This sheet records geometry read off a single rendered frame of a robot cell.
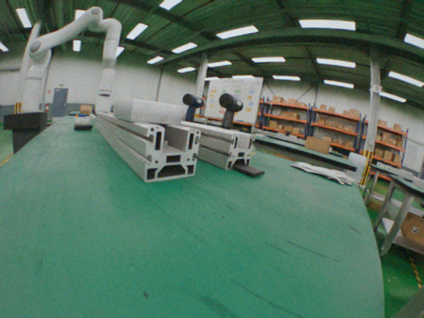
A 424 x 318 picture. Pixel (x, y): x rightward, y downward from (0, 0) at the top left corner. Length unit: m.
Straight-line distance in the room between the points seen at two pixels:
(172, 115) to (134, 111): 0.08
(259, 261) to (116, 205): 0.16
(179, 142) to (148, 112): 0.08
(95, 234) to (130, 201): 0.07
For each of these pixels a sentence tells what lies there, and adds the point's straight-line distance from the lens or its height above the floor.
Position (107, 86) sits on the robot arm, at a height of 1.02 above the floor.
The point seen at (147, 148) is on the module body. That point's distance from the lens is 0.25.
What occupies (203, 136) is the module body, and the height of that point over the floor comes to 0.84.
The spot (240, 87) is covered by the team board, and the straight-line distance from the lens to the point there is 3.77.
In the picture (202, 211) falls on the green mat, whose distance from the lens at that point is 0.20.
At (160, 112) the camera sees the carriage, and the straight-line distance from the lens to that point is 0.33.
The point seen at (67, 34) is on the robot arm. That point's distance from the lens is 1.18.
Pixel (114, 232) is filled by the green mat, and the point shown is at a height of 0.78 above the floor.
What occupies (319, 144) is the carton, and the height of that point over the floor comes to 0.88.
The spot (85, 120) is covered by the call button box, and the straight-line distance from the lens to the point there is 0.86.
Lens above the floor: 0.88
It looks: 13 degrees down
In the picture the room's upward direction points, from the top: 9 degrees clockwise
